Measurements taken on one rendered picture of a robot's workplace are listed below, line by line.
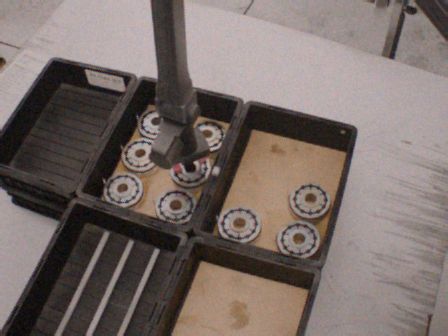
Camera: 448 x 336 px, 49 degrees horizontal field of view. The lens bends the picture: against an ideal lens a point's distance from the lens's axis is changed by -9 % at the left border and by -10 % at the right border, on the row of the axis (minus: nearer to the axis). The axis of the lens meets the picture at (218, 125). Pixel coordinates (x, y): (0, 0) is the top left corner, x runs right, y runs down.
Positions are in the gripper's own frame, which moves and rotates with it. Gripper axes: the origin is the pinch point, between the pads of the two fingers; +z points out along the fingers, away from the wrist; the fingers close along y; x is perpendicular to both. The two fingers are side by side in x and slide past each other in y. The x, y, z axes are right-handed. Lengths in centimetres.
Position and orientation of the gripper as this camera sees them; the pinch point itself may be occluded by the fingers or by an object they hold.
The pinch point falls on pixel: (189, 166)
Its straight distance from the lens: 132.8
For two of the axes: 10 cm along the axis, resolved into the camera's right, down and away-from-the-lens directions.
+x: -4.3, -7.2, 5.4
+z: 0.7, 5.7, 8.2
